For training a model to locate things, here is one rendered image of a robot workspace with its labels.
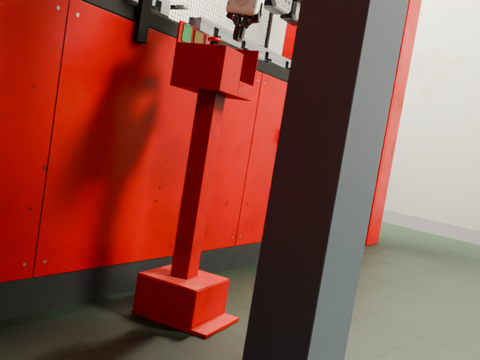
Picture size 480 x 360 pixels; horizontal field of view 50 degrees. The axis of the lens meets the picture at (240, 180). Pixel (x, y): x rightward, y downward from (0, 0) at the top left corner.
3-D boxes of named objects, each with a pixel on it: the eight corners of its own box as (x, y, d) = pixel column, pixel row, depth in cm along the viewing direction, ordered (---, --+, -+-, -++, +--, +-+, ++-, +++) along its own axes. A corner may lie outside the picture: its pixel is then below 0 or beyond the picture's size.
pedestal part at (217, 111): (186, 279, 149) (216, 93, 145) (169, 274, 151) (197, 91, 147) (197, 276, 154) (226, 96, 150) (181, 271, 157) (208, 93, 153)
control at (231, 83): (219, 90, 136) (230, 21, 135) (169, 85, 143) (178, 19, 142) (251, 101, 154) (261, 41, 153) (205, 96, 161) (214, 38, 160)
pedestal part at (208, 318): (205, 339, 138) (212, 296, 137) (131, 313, 149) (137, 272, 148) (238, 321, 156) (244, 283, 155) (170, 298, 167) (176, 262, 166)
